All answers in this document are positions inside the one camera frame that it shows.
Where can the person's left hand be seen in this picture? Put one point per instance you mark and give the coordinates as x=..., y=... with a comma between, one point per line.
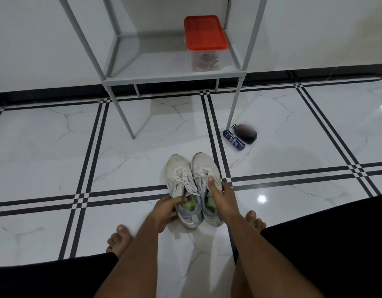
x=164, y=212

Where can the person's right hand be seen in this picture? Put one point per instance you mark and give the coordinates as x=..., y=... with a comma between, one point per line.
x=225, y=203

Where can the grey white shoelace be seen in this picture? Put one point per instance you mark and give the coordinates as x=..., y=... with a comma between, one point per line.
x=183, y=180
x=203, y=174

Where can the white grey sneaker shoe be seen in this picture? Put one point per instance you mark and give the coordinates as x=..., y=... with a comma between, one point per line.
x=203, y=162
x=177, y=167

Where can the clear box with red lid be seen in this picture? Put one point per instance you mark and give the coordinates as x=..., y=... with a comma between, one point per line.
x=205, y=62

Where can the clear container with red lid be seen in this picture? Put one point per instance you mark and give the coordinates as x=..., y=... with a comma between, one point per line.
x=205, y=31

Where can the person's left forearm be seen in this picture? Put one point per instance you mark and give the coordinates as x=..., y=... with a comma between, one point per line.
x=129, y=263

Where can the person's right forearm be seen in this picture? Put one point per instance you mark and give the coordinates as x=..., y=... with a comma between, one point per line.
x=271, y=260

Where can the person's right foot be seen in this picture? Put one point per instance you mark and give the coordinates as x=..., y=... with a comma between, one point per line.
x=256, y=220

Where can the person's foot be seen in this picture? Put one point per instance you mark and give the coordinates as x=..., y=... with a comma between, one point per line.
x=256, y=220
x=119, y=240

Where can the person's left foot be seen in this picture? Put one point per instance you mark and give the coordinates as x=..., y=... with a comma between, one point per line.
x=119, y=240

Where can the person's right leg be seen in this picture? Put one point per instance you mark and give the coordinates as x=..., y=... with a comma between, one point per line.
x=240, y=282

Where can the grey metal shelf rack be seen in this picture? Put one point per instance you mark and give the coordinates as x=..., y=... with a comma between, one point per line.
x=166, y=79

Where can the black oval polish bottle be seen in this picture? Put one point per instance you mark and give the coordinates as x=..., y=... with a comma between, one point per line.
x=247, y=134

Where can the black shorts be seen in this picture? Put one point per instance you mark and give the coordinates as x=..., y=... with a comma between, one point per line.
x=340, y=238

